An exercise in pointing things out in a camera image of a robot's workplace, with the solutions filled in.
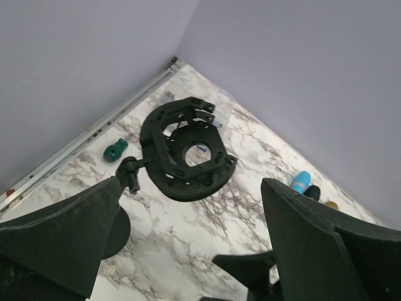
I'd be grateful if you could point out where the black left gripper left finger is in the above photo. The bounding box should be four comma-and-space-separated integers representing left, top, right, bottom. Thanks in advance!
1, 177, 124, 299

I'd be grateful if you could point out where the black microphone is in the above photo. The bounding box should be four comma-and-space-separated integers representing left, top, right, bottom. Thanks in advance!
304, 185, 321, 201

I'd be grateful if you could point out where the blue microphone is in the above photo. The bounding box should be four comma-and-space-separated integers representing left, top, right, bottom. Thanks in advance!
291, 171, 311, 194

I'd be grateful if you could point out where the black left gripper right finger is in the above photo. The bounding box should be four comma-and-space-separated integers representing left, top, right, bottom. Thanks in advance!
261, 178, 369, 300

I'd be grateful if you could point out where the black stand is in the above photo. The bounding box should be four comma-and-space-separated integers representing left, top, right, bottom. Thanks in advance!
102, 96, 238, 260

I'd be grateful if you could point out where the gold microphone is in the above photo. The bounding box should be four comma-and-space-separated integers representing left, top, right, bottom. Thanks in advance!
325, 201, 339, 210

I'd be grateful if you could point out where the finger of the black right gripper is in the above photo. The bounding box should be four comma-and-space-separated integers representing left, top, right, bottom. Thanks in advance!
212, 251, 278, 300

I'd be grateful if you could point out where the green small part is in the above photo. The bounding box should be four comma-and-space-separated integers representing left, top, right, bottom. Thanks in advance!
103, 138, 128, 163

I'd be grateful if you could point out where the clear plastic screw box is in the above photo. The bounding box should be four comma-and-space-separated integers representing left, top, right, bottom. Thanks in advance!
155, 84, 236, 137

